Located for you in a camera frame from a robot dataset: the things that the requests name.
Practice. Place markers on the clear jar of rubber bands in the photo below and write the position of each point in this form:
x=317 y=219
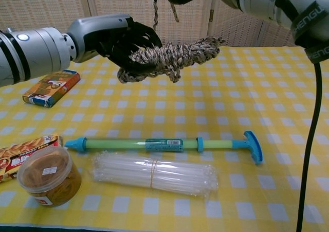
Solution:
x=48 y=185

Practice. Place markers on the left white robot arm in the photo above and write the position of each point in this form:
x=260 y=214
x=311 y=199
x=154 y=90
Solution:
x=33 y=54

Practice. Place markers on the yellow checkered tablecloth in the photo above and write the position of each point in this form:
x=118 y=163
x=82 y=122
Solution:
x=205 y=100

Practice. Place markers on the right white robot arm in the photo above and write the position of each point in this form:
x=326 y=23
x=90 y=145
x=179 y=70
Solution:
x=262 y=0

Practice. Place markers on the green blue water pump toy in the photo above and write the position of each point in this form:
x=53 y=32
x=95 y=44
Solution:
x=115 y=143

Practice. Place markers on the woven folding screen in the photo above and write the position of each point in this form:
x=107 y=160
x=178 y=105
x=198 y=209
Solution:
x=115 y=0

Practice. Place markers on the small orange blue card box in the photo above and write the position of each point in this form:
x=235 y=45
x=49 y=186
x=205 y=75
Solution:
x=51 y=88

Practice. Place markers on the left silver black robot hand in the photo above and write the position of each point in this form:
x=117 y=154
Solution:
x=100 y=31

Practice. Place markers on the orange red snack box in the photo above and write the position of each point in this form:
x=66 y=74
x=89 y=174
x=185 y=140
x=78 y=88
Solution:
x=15 y=149

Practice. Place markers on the rubber band around straws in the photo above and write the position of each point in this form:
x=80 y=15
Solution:
x=152 y=175

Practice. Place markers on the bundle of wrapped white straws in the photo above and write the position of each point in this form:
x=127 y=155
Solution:
x=128 y=170

